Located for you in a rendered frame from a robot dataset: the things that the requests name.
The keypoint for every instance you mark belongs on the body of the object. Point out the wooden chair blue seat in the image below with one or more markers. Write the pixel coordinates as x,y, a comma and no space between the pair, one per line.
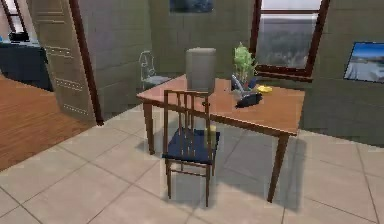
191,148

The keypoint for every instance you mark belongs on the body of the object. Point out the yellow flat object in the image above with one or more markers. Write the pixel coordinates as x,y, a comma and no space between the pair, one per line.
264,89

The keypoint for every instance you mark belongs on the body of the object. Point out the beige room door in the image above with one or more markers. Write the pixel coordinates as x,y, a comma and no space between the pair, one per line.
60,56

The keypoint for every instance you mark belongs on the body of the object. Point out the dark blue cabinet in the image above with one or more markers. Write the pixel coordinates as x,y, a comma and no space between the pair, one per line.
23,65

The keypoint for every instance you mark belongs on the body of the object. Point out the blue and white object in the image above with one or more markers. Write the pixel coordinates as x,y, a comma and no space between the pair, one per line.
237,84

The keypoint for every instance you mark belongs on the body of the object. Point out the red framed narrow window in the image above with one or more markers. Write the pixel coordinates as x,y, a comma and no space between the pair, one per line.
13,15

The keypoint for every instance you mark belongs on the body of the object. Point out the dark blue wall picture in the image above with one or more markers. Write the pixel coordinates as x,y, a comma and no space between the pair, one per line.
191,5

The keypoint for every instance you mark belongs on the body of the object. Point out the brown wooden table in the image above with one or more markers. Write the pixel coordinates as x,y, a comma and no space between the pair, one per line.
266,110

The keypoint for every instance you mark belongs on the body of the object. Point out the blue landscape wall picture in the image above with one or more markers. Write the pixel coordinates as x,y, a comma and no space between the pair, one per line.
366,61

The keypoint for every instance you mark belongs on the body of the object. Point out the yellow small object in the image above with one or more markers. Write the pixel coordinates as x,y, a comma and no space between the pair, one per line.
210,132

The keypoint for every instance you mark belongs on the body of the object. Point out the black appliance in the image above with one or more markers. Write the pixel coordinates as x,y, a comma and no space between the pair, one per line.
18,36

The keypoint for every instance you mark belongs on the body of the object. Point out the green house plant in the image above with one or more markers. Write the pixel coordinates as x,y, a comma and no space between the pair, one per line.
243,63

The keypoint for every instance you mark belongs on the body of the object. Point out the black oblong object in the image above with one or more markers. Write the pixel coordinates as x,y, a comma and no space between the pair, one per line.
249,99

